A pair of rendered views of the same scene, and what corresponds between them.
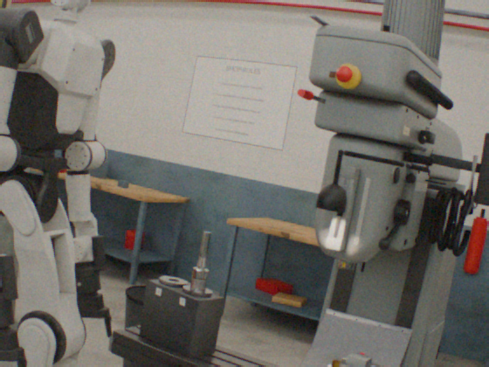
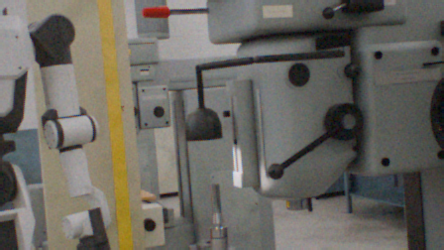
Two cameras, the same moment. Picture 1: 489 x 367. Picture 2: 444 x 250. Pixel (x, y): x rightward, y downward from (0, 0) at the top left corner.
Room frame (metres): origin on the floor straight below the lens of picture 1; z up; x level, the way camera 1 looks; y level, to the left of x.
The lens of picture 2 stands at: (0.68, -1.04, 1.53)
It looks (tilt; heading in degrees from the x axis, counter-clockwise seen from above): 3 degrees down; 41
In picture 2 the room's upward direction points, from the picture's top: 5 degrees counter-clockwise
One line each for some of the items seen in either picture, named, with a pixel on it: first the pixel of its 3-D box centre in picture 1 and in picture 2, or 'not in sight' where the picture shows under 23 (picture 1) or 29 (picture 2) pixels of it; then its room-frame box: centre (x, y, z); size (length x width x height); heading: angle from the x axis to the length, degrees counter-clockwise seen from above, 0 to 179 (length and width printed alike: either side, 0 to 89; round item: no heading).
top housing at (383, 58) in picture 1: (381, 75); not in sight; (1.78, -0.30, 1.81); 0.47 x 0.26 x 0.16; 152
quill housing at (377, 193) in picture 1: (360, 198); (293, 115); (1.77, -0.30, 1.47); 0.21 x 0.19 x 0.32; 62
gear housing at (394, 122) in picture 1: (377, 122); (302, 10); (1.80, -0.31, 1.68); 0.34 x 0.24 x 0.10; 152
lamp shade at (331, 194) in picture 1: (332, 197); (202, 123); (1.60, -0.20, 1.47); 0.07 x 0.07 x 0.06
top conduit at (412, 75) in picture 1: (431, 92); not in sight; (1.73, -0.44, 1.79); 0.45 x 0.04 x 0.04; 152
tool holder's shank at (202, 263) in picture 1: (203, 250); (216, 204); (1.95, 0.09, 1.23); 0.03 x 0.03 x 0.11
